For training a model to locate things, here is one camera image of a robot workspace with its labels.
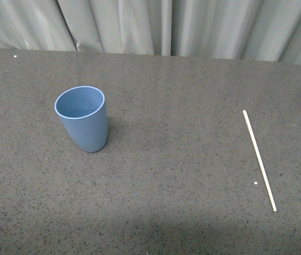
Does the cream white chopstick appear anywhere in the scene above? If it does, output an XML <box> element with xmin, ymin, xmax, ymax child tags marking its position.
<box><xmin>242</xmin><ymin>110</ymin><xmax>277</xmax><ymax>212</ymax></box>

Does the grey-green curtain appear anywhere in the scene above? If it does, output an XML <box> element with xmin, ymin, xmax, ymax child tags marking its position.
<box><xmin>0</xmin><ymin>1</ymin><xmax>301</xmax><ymax>65</ymax></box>

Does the blue plastic cup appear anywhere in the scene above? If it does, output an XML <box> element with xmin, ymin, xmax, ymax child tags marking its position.
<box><xmin>54</xmin><ymin>86</ymin><xmax>108</xmax><ymax>152</ymax></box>

